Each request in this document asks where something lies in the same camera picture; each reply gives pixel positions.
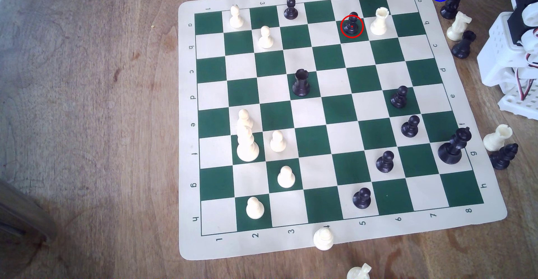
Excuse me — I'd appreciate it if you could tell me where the black chess knight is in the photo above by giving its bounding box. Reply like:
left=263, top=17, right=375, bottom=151
left=490, top=143, right=519, bottom=170

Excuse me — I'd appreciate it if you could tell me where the white chess rook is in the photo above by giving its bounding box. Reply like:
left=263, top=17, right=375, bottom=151
left=370, top=7, right=389, bottom=36
left=483, top=124, right=513, bottom=152

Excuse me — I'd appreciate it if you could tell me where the tall white chess piece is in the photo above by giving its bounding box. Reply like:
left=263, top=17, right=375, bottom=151
left=236, top=124, right=260, bottom=163

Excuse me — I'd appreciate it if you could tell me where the white chess pawn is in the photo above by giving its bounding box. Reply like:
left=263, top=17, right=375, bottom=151
left=269, top=130, right=287, bottom=153
left=245, top=197, right=265, bottom=220
left=258, top=25, right=274, bottom=49
left=237, top=109, right=254, bottom=130
left=277, top=165, right=296, bottom=189
left=229, top=4, right=245, bottom=29

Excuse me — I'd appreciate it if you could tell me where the black chess pawn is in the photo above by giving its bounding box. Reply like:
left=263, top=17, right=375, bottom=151
left=283, top=0, right=299, bottom=20
left=400, top=115, right=421, bottom=139
left=353, top=187, right=372, bottom=210
left=390, top=86, right=409, bottom=109
left=343, top=12, right=362, bottom=36
left=376, top=150, right=395, bottom=174

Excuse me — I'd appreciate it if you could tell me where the white chess knight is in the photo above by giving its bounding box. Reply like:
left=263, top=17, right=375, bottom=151
left=446, top=11, right=472, bottom=41
left=347, top=263, right=372, bottom=279

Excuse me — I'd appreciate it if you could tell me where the tall black chess piece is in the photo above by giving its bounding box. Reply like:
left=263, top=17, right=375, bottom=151
left=437, top=127, right=472, bottom=165

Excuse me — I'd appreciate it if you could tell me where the red black servo cable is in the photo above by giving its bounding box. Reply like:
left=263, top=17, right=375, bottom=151
left=515, top=27, right=538, bottom=101

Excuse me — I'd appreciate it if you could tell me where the black chess rook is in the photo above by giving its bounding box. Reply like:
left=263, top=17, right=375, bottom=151
left=293, top=69, right=311, bottom=97

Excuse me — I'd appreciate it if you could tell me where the dark grey object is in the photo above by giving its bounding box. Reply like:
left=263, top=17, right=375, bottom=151
left=0, top=180, right=58, bottom=243

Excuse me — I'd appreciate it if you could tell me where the green white chess board mat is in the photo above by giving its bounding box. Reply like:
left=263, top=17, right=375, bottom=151
left=178, top=0, right=508, bottom=261

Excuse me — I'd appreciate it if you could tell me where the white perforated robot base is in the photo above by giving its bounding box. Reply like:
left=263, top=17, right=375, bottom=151
left=498, top=77, right=538, bottom=121

